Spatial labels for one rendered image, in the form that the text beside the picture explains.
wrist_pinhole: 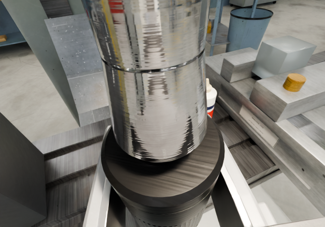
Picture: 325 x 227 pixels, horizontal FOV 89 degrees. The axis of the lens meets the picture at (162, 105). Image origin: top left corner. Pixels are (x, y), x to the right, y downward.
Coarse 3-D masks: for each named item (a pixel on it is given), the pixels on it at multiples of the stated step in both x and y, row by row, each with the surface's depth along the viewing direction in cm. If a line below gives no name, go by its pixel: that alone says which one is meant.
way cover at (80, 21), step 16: (64, 16) 43; (80, 16) 44; (64, 32) 44; (80, 32) 45; (64, 48) 45; (80, 48) 46; (96, 48) 47; (64, 64) 46; (80, 64) 47; (96, 64) 48; (80, 80) 47; (96, 80) 48; (96, 96) 48; (80, 112) 46; (96, 112) 47
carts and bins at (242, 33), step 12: (216, 12) 189; (240, 12) 220; (252, 12) 197; (264, 12) 208; (216, 24) 198; (240, 24) 194; (252, 24) 188; (264, 24) 190; (216, 36) 233; (228, 36) 219; (240, 36) 202; (252, 36) 198; (228, 48) 225; (240, 48) 211
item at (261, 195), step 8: (256, 192) 32; (264, 192) 32; (256, 200) 31; (264, 200) 31; (272, 200) 31; (272, 208) 30; (280, 208) 30; (208, 216) 29; (216, 216) 29; (280, 216) 29; (200, 224) 29; (208, 224) 28; (216, 224) 28
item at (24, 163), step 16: (0, 128) 22; (16, 128) 26; (0, 144) 20; (16, 144) 24; (32, 144) 28; (0, 160) 19; (16, 160) 22; (32, 160) 26; (0, 176) 18; (16, 176) 21; (32, 176) 24; (0, 192) 17; (16, 192) 20; (32, 192) 22; (0, 208) 18; (16, 208) 19; (32, 208) 21; (0, 224) 20; (16, 224) 21; (32, 224) 23
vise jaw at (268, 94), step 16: (320, 64) 29; (272, 80) 26; (320, 80) 25; (256, 96) 27; (272, 96) 24; (288, 96) 23; (304, 96) 23; (320, 96) 24; (272, 112) 25; (288, 112) 24; (304, 112) 26
